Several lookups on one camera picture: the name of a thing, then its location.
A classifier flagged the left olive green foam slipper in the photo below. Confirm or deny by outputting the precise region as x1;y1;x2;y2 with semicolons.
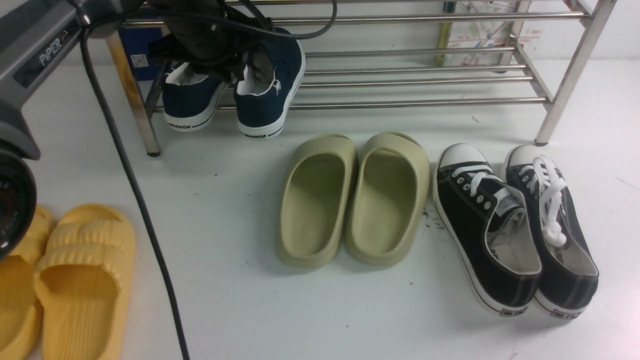
277;134;358;269

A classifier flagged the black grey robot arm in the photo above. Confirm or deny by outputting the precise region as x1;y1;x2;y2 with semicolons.
0;0;274;259

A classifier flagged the navy canvas slip-on shoe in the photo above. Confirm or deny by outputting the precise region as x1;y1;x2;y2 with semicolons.
160;63;229;132
233;38;307;141

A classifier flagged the stainless steel shoe rack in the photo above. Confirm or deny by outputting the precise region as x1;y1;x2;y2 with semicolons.
106;0;618;157

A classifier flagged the black canvas lace-up sneaker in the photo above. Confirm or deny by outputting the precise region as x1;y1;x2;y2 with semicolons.
432;143;543;318
502;145;600;321

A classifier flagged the right yellow ridged slipper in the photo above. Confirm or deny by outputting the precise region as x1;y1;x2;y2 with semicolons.
33;203;137;360

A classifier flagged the olive green foam slipper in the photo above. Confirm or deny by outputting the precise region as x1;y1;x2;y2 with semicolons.
346;132;431;268
277;134;358;269

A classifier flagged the left yellow ridged slipper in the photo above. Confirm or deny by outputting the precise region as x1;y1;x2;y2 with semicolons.
0;205;57;360

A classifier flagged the blue cardboard box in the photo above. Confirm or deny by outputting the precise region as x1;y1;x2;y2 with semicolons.
120;28;163;81

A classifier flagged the right black canvas lace-up sneaker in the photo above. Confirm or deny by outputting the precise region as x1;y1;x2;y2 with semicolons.
502;145;600;321

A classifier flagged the white printed cardboard box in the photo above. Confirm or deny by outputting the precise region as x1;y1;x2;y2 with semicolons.
435;0;531;67

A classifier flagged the left black canvas lace-up sneaker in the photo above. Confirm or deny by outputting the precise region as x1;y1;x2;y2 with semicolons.
432;143;543;318

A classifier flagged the yellow ridged slipper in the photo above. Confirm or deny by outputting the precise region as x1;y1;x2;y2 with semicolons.
0;205;57;360
33;203;137;360

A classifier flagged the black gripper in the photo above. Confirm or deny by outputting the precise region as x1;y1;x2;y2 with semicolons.
148;0;274;84

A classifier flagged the right olive green foam slipper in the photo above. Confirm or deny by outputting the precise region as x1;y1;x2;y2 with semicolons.
346;132;431;268

